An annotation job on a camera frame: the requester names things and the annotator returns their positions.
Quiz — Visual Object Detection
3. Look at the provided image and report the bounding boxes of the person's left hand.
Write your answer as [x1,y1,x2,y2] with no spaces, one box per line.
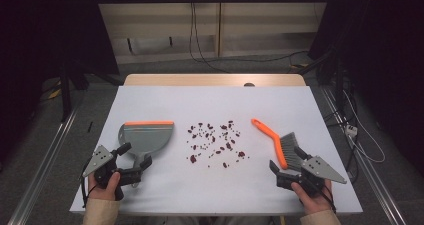
[87,172,121,202]

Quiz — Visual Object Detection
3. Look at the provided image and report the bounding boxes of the grey dustpan with orange edge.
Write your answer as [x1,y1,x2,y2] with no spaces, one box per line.
[118,120,175,188]

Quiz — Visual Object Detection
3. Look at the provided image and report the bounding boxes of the black hanging wall cable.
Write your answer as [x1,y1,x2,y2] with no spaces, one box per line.
[189,0,309,74]

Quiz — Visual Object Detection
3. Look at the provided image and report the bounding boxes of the white table mat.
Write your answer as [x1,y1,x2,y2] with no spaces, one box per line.
[69,85,364,216]

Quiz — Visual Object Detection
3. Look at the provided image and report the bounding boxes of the left hand-held gripper cable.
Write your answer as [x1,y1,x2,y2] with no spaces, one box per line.
[79,158,101,209]

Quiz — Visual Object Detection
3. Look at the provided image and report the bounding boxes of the dark curtain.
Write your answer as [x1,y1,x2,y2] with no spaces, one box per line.
[0,0,119,163]
[308,0,424,176]

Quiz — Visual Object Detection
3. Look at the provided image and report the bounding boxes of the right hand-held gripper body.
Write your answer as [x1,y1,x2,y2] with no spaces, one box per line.
[276,155,348,198]

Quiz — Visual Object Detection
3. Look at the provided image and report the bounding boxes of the person's right hand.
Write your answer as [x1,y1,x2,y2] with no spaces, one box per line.
[290,179,333,216]

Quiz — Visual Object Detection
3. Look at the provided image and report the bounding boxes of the white power strip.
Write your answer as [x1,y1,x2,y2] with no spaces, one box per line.
[344,124,358,138]

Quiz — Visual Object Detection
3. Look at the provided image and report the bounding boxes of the person's lap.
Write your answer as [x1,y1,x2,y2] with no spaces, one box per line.
[146,215,281,225]

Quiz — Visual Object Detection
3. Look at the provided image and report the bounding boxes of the hand-held gripper cable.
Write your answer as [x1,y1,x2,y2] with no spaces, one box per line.
[308,178,338,214]
[79,158,101,209]

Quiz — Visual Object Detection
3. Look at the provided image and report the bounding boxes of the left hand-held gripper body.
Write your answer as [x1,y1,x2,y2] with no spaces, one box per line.
[82,145,144,201]

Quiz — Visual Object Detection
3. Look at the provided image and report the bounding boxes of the black metal stand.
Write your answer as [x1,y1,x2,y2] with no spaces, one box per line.
[298,48,346,113]
[59,61,91,123]

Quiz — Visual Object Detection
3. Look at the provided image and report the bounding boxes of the white floor cable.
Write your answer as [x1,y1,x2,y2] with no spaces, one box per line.
[343,91,386,164]

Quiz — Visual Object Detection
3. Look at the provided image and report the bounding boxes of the right hand-held gripper cable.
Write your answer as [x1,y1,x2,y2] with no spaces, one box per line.
[308,178,338,214]

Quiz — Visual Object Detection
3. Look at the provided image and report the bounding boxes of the aluminium floor rail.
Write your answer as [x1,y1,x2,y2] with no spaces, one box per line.
[6,101,83,225]
[319,86,408,225]

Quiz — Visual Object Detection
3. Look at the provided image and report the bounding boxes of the dark red beans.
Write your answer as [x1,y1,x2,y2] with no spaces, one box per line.
[186,119,250,169]

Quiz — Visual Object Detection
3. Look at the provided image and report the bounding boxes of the orange brush with grey bristles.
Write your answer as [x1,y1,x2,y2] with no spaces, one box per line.
[250,118,306,173]

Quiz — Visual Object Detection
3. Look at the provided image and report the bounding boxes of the black floor cable bundle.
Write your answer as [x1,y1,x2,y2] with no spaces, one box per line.
[326,81,360,183]

